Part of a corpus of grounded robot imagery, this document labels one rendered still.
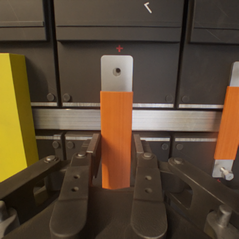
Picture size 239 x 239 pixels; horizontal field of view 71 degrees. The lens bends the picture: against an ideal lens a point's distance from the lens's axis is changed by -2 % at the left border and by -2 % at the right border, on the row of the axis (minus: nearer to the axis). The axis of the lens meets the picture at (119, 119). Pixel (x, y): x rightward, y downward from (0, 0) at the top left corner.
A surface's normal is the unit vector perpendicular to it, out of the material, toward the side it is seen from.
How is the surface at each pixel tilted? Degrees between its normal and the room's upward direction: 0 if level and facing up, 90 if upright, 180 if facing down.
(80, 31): 0
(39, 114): 0
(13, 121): 0
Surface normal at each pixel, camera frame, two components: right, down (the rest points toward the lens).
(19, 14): -0.01, 0.29
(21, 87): 1.00, 0.01
